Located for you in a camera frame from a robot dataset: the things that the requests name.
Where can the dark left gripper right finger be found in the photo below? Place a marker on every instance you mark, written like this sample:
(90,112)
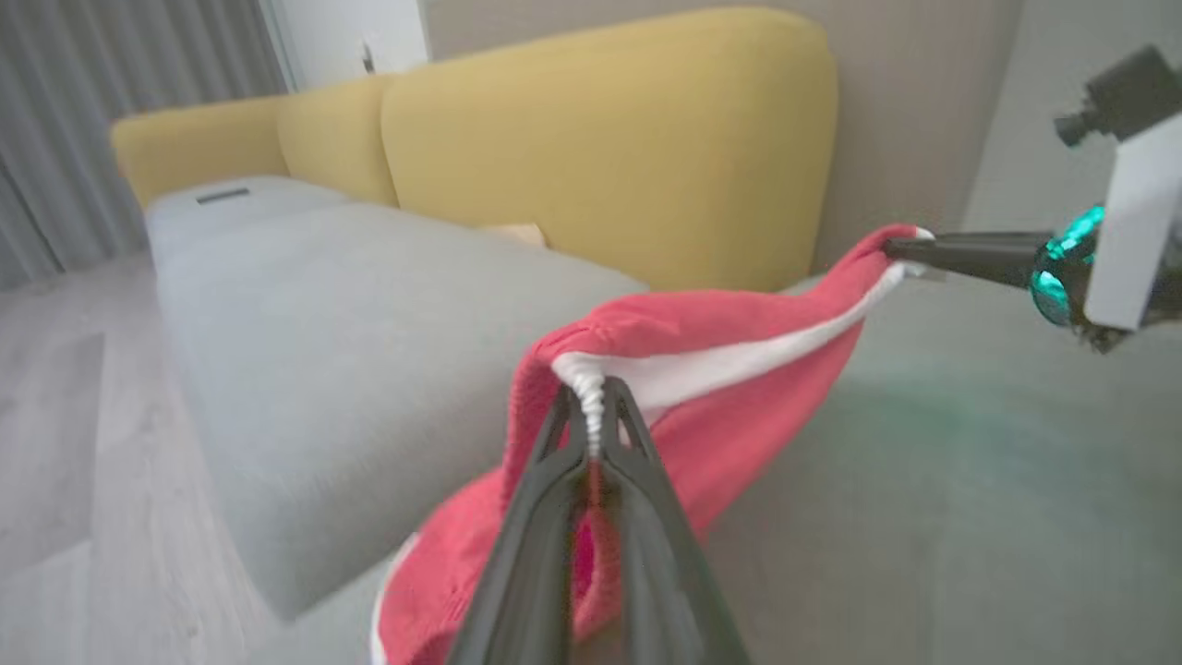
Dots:
(660,573)

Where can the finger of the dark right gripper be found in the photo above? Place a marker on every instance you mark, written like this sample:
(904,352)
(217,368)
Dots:
(988,256)

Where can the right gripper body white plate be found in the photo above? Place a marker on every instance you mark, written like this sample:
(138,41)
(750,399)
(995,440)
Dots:
(1140,231)

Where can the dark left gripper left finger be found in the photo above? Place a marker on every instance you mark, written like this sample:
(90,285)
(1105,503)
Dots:
(531,554)

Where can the red shorts with white band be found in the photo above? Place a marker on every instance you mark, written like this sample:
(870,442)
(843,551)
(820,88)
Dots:
(739,323)

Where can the wide grey sofa chaise cushion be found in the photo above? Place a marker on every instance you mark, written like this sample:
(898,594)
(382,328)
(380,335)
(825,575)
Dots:
(970,508)

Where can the long grey sofa seat cushion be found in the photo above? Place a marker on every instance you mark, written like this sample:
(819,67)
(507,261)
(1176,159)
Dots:
(351,369)

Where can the small beige pad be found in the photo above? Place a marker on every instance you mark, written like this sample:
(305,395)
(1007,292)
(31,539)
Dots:
(517,234)

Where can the large yellow sofa backrest cushion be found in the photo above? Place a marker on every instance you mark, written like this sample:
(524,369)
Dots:
(609,139)

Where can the narrow yellow sofa backrest cushion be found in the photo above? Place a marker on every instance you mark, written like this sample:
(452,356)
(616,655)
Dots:
(337,139)

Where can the black remote control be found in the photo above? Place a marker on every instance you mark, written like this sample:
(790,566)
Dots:
(223,195)

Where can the small light grey seat cushion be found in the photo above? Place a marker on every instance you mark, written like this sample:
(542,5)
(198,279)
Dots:
(185,231)

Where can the low yellow sofa armrest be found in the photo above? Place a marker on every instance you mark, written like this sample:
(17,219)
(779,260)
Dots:
(199,139)

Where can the grey pleated curtain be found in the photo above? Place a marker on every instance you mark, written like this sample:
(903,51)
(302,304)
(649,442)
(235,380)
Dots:
(120,65)

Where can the wall socket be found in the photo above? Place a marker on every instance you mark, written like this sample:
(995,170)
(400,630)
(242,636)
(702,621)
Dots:
(367,58)

